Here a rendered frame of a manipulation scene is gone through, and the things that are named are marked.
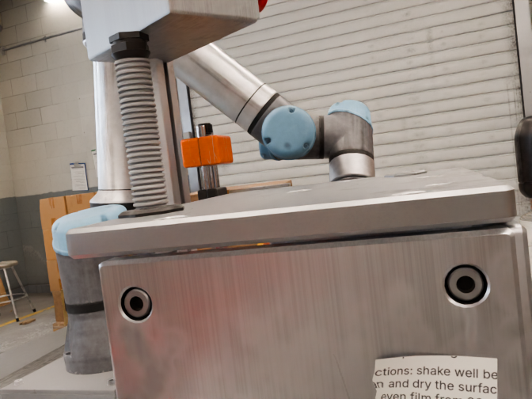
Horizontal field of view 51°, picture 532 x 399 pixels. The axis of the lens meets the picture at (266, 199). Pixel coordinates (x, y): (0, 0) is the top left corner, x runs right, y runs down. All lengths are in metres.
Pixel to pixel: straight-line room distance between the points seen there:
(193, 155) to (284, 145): 0.24
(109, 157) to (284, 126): 0.34
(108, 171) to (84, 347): 0.30
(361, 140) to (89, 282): 0.48
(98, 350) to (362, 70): 4.38
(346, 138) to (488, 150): 3.95
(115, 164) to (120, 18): 0.47
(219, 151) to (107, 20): 0.16
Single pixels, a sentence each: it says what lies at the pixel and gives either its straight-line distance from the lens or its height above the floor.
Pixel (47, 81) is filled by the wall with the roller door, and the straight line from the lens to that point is 7.05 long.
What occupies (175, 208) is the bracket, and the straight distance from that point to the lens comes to 0.17.
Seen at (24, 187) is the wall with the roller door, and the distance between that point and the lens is 7.35.
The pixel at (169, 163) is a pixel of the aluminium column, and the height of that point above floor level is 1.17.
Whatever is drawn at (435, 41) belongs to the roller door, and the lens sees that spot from 4.95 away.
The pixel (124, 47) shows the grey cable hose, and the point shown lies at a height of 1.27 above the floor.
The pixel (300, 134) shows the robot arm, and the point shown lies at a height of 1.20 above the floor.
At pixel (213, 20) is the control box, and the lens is 0.50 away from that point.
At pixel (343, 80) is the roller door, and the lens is 5.07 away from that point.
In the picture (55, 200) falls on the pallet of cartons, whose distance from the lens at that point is 4.68.
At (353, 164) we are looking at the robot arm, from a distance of 0.90.
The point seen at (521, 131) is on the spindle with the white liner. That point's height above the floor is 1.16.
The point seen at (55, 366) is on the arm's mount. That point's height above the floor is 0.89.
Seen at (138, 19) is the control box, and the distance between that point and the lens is 0.52.
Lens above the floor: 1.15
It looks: 3 degrees down
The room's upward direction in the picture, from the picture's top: 7 degrees counter-clockwise
